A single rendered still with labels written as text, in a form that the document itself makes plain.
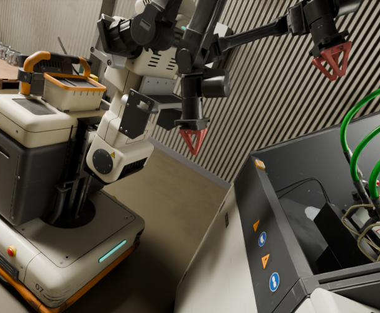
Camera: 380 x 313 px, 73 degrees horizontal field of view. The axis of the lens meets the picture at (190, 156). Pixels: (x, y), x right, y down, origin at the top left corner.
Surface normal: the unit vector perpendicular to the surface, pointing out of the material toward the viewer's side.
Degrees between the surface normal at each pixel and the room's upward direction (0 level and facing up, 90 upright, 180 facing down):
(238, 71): 90
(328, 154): 90
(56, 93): 92
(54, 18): 90
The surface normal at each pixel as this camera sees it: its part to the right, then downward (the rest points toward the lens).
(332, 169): -0.07, 0.38
